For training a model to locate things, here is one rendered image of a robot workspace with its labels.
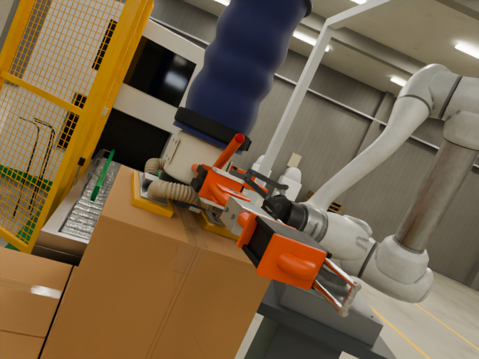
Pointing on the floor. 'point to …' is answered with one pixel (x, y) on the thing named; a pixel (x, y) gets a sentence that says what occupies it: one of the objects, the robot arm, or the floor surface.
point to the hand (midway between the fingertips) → (219, 188)
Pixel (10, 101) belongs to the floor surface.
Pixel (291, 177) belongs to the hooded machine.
